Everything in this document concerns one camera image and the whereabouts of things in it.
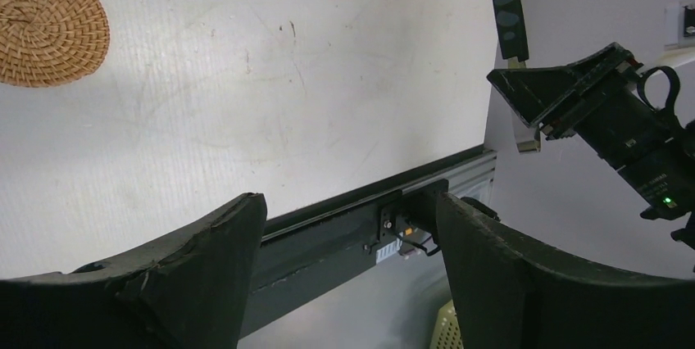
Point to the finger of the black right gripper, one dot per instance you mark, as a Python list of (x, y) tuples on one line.
[(561, 96)]

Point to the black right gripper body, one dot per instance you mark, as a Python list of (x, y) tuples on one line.
[(645, 145)]

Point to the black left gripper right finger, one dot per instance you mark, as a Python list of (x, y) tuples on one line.
[(513, 291)]

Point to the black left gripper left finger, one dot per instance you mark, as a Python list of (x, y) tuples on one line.
[(186, 289)]

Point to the metal tongs with black tips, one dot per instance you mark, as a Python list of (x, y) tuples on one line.
[(511, 32)]

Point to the cream perforated plastic basket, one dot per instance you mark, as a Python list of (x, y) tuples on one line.
[(446, 332)]

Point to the light woven round coaster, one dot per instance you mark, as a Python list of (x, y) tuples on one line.
[(47, 43)]

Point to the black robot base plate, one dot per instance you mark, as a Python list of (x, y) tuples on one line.
[(310, 251)]

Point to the right white slotted cable duct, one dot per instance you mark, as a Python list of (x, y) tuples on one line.
[(387, 251)]

